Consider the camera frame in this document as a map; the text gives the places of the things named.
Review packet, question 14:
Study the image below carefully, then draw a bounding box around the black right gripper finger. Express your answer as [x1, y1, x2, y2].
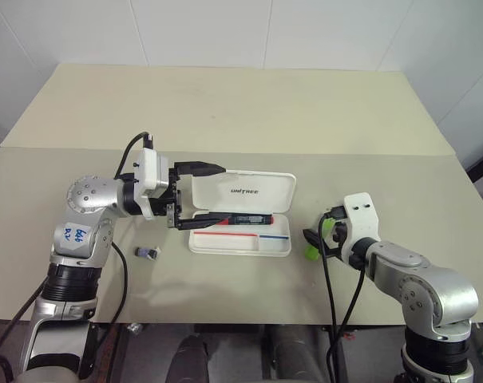
[302, 227, 327, 251]

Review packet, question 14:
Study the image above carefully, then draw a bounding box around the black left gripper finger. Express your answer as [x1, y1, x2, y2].
[174, 160, 228, 178]
[174, 212, 231, 231]

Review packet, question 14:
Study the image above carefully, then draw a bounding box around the white label with blue writing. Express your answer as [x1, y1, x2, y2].
[60, 220, 91, 257]

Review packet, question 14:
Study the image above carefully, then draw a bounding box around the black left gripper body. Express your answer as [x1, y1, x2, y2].
[148, 165, 184, 230]

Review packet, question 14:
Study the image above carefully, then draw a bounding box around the white plastic pencil case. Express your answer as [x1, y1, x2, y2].
[188, 168, 298, 259]

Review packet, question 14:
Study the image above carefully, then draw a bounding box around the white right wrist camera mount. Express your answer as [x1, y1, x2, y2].
[342, 191, 382, 265]

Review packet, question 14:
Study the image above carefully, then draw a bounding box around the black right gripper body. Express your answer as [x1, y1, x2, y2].
[323, 204, 349, 259]

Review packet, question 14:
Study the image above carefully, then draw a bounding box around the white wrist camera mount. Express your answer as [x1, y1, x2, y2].
[342, 191, 382, 265]
[132, 148, 171, 221]

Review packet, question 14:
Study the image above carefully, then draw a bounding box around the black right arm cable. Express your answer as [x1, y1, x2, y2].
[324, 265, 366, 383]
[319, 213, 340, 334]

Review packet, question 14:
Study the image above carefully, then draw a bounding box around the black cable by left arm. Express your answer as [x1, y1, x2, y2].
[0, 277, 49, 383]

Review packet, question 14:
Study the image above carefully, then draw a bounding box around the red marker with black label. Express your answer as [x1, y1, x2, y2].
[220, 213, 275, 227]

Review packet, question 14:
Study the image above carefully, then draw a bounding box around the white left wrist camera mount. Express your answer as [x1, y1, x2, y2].
[132, 148, 171, 221]

